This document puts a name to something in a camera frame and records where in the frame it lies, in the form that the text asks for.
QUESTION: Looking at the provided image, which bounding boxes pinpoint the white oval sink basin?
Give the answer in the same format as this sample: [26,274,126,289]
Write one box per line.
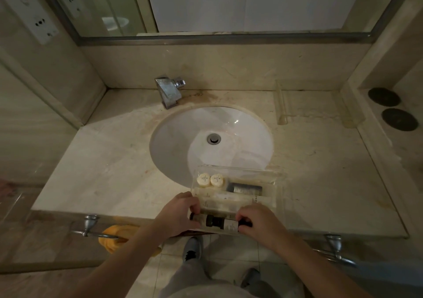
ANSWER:
[149,105,275,189]

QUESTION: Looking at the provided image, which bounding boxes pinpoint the dark grey toiletry tube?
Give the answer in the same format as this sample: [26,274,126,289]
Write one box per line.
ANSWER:
[227,182,263,197]

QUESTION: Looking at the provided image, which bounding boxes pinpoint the white toiletry tube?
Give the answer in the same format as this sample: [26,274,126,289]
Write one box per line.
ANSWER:
[198,190,260,206]

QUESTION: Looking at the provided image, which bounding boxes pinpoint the person's left grey shoe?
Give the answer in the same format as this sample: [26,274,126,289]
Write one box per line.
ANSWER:
[183,236,204,264]

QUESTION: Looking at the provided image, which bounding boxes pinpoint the framed wall mirror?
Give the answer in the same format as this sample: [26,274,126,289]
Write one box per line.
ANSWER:
[32,0,412,46]

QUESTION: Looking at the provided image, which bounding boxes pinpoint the clear acrylic amenity tray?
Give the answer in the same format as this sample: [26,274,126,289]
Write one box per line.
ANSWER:
[191,164,287,236]

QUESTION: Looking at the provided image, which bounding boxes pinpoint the person's right grey shoe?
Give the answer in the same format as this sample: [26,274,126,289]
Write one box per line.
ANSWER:
[240,267,262,289]

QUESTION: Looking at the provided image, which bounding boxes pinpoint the yellow towel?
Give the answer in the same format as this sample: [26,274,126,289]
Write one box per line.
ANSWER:
[98,224,163,258]

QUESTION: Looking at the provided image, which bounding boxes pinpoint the chrome towel rail bracket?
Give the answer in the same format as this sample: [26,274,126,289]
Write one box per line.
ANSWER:
[312,234,358,269]
[70,214,120,241]

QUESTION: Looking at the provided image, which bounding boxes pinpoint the person's grey shoe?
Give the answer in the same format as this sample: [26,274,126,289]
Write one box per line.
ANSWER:
[240,267,262,289]
[183,236,204,264]

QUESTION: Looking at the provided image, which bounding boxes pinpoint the person's grey trousers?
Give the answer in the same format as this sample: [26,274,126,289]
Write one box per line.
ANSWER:
[158,258,306,298]

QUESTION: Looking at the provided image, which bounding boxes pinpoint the clear glass holder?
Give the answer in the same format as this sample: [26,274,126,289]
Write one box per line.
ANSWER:
[274,79,295,126]

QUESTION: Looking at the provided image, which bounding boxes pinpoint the person's left hand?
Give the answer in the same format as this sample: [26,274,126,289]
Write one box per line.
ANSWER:
[153,191,202,242]

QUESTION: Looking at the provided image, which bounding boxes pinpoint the dark round coaster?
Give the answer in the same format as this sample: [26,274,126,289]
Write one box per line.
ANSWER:
[381,108,419,132]
[368,87,402,107]

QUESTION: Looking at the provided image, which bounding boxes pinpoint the white wall socket panel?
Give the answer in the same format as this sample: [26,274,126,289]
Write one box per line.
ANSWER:
[0,0,61,46]

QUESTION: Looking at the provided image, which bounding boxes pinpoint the person's right hand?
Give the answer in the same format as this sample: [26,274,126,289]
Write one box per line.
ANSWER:
[235,204,292,251]

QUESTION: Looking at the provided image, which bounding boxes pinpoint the chrome faucet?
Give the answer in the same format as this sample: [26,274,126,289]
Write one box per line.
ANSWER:
[154,75,186,110]

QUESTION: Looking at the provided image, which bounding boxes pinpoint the person's right forearm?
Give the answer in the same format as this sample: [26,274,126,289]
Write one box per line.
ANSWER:
[273,233,375,298]

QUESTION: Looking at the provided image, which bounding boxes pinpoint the small brown bottle black cap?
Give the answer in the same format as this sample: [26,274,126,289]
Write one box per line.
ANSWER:
[224,218,254,234]
[189,211,226,230]

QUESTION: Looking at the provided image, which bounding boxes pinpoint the person's left forearm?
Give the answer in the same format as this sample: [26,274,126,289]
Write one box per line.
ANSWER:
[64,229,167,298]

